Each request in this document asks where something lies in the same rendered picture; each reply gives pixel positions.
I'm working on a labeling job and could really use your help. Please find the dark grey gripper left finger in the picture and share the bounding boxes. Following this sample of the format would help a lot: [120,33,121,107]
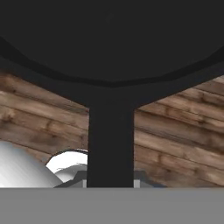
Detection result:
[53,170,88,188]

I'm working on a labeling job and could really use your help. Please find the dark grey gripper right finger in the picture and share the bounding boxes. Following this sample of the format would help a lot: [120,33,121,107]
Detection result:
[133,170,168,188]

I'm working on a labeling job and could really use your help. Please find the black frying pan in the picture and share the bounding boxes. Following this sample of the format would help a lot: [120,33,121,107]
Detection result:
[0,0,224,188]

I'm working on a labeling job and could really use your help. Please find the white round object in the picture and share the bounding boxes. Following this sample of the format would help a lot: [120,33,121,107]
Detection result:
[45,148,89,184]

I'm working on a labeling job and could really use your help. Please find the silver grey rounded object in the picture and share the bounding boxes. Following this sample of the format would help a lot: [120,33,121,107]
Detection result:
[0,140,64,188]

